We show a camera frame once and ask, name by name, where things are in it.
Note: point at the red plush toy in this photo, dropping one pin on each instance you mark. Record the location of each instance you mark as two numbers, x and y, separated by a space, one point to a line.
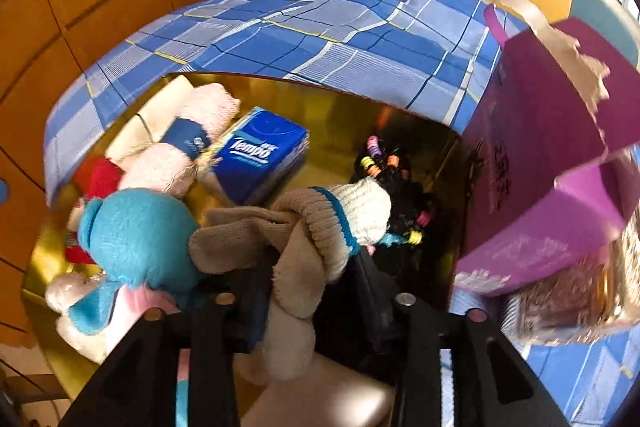
102 179

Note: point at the blue tissue pack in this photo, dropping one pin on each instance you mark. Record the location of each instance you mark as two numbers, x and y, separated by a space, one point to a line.
255 157

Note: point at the gold metal tin box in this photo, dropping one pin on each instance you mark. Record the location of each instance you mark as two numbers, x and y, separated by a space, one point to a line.
330 117

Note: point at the teal plush toy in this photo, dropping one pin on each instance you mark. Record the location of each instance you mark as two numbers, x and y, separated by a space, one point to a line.
140 237

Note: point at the purple carton box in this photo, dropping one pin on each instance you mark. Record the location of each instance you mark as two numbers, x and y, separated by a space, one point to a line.
530 157

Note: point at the blue plaid blanket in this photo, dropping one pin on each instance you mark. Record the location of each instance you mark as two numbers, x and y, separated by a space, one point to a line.
325 22

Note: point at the beige knitted sock pair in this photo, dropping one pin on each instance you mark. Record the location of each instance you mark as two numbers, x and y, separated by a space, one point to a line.
320 217

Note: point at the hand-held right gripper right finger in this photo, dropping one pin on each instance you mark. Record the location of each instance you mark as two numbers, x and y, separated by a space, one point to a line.
372 307

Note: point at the pink towel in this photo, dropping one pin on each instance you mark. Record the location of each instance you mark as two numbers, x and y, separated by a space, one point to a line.
210 107

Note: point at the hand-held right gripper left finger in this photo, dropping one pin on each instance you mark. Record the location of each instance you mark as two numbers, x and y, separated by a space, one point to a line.
250 312

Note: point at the silver ornate tissue box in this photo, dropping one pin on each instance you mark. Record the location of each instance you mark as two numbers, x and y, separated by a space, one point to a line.
575 302

